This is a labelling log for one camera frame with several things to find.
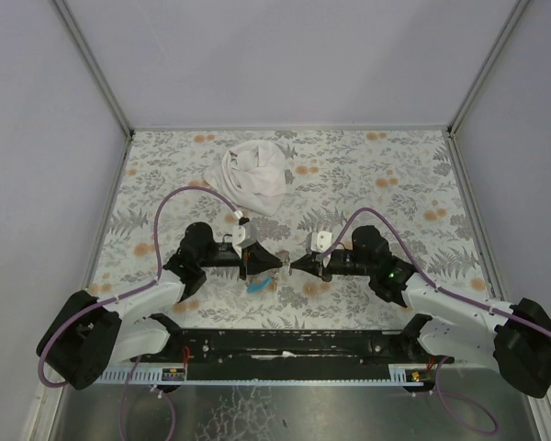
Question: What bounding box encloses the floral table mat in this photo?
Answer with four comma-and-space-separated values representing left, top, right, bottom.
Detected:
89, 130, 489, 330

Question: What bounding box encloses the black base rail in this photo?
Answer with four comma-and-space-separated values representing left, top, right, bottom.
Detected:
141, 328, 439, 382

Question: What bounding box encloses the blue key tag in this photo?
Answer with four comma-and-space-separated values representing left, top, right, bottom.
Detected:
246, 277, 273, 294

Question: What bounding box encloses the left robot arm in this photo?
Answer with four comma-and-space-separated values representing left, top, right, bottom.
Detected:
36, 222, 283, 390

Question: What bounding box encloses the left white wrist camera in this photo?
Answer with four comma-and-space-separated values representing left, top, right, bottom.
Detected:
231, 210, 257, 257

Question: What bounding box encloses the crumpled white cloth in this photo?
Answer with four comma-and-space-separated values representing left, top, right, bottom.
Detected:
203, 140, 287, 216

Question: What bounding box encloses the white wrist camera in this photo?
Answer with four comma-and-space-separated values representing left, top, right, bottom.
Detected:
231, 210, 257, 257
306, 231, 332, 266

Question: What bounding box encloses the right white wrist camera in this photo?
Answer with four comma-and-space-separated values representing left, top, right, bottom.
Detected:
306, 231, 332, 266

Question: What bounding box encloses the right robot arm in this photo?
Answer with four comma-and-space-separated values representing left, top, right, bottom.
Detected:
290, 226, 551, 398

